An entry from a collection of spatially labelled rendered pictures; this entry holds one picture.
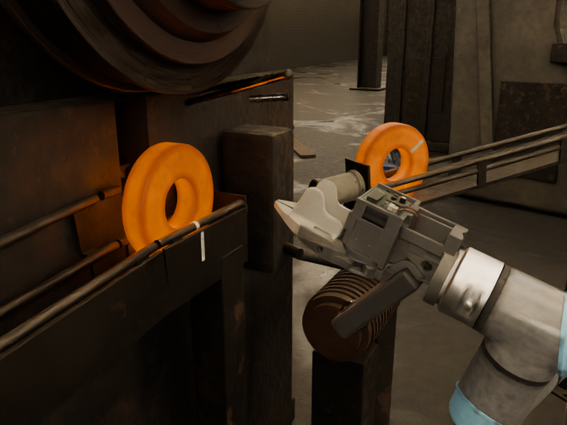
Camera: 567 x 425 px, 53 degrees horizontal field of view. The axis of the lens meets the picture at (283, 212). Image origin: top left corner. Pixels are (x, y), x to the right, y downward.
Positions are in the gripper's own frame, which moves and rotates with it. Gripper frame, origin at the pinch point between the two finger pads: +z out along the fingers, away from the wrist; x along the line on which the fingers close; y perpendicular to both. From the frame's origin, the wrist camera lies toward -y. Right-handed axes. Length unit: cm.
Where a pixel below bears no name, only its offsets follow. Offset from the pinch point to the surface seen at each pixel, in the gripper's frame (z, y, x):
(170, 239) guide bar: 10.9, -7.4, 5.7
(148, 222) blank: 13.7, -6.1, 6.7
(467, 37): 34, 6, -277
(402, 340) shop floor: -13, -74, -105
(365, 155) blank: 3.7, -2.9, -41.6
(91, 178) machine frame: 22.2, -3.7, 7.9
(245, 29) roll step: 16.6, 16.2, -10.0
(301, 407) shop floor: 1, -79, -59
